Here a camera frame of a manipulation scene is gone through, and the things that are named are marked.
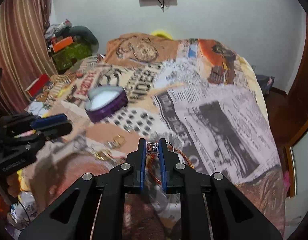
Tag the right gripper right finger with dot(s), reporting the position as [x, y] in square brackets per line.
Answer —
[211, 206]

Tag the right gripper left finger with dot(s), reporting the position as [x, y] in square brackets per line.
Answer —
[93, 206]

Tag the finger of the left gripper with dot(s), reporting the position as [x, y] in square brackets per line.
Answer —
[47, 121]
[55, 131]

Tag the purple heart-shaped tin box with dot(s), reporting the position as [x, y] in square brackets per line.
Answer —
[104, 101]

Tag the gold square earring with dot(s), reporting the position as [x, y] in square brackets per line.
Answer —
[116, 142]

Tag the person's left hand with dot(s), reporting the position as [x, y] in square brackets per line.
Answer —
[17, 183]

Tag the red and white box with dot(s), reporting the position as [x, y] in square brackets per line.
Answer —
[37, 85]

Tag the green patterned cloth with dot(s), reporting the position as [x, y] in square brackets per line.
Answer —
[67, 57]

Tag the striped red curtain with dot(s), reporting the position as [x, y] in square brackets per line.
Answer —
[23, 50]

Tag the orange box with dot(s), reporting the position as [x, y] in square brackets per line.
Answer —
[62, 44]

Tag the white wardrobe sliding door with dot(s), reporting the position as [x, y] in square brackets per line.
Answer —
[297, 205]

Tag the newspaper print bed blanket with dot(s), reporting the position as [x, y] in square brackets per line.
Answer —
[197, 94]

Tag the brown wooden door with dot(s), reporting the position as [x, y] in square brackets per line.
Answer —
[288, 112]

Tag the yellow object behind bed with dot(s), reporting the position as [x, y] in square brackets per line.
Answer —
[162, 34]

